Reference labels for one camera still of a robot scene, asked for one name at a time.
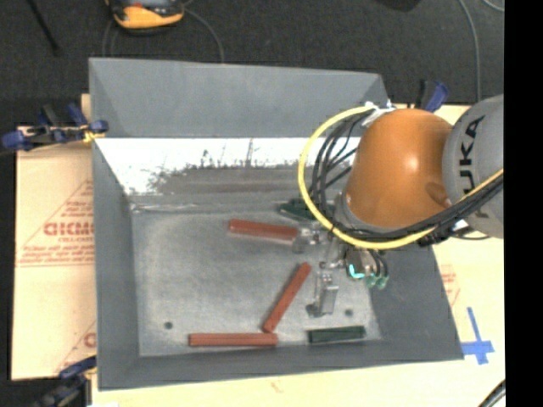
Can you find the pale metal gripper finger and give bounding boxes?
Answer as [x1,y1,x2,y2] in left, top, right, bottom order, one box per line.
[305,271,341,319]
[291,227,324,254]

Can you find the dark green flat block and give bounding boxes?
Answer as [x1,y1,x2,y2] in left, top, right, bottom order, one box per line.
[277,198,318,222]
[306,325,367,345]

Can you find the red-brown flat block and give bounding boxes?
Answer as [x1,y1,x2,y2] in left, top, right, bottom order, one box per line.
[260,262,313,335]
[188,332,280,348]
[227,218,299,246]

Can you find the grey metal bin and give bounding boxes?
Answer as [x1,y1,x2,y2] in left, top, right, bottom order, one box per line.
[87,57,464,391]

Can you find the brown cardboard board, red print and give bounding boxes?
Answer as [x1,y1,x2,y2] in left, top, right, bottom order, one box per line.
[10,93,99,382]

